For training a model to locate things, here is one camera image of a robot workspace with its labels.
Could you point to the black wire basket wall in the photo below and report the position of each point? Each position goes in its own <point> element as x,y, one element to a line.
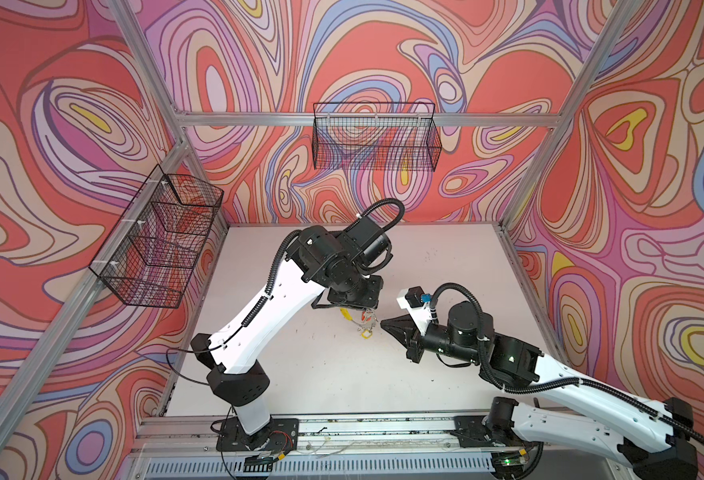
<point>168,224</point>
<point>375,136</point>

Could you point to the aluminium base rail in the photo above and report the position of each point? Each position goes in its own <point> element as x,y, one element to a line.
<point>349,446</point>

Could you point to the grey keyring with yellow grip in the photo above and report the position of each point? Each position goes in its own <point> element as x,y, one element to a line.
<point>356,317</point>

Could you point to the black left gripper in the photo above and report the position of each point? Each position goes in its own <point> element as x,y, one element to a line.
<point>373,301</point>

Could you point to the black wire basket back wall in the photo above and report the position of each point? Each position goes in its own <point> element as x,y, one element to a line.
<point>375,136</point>

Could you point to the black wire basket left wall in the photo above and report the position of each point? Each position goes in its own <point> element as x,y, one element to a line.
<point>168,224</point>

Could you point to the aluminium frame extrusion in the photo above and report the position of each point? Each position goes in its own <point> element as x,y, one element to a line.
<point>300,112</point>

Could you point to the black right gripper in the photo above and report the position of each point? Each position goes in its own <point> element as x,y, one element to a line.
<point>406,326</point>

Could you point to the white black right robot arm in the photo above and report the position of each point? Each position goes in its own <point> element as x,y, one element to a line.
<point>541,400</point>

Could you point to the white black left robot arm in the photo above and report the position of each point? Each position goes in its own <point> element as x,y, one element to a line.
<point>312,267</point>

